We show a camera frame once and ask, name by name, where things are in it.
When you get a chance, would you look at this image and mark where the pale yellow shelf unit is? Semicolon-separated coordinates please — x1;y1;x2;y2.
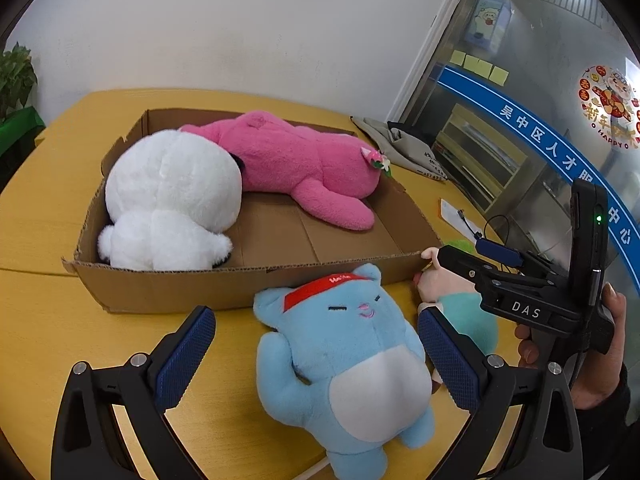
432;102;542;217

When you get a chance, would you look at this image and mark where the round red window sticker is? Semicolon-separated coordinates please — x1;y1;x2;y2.
577;64;640;151

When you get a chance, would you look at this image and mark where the white plush toy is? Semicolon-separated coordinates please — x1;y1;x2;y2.
96;129;244;271

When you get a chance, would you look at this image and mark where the white paper orange edge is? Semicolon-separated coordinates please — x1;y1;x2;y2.
439;197;482;235

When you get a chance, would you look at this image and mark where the blue banner strip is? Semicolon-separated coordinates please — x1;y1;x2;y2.
437;65;640;263

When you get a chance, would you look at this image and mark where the thin black lanyard cable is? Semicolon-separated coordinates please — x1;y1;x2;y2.
457;210;513;241

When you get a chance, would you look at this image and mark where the person's right forearm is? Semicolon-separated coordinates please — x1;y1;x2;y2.
575;365;637;480

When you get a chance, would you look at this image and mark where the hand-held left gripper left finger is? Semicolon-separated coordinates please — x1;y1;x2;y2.
50;305;217;480

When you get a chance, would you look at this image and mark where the blue plush toy red headband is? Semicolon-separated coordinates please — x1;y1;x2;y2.
252;262;438;480

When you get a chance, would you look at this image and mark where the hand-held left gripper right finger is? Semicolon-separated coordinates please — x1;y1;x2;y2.
417;307;583;480

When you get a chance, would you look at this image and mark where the grey cloth bag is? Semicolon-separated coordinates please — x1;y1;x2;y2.
350;116;449;182

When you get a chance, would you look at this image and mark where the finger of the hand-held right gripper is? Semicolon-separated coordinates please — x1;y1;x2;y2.
431;246;502;292
474;238;553;282

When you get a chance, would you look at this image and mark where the glass door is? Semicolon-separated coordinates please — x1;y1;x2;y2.
387;0;640;311

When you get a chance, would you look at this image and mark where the person's right hand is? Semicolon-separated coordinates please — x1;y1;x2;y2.
514;282;628;411

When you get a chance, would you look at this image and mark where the teal pink green plush toy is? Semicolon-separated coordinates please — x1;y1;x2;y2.
414;240;501;361

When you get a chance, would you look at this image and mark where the cartoon poster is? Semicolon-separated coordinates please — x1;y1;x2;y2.
462;0;514;54

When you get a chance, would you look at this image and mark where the cardboard box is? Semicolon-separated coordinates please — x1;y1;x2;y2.
61;107;443;315

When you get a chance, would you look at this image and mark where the green leafy plant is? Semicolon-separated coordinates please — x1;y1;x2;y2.
0;42;38;121

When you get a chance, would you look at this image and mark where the green planter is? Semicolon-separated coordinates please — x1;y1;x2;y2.
0;106;47;147

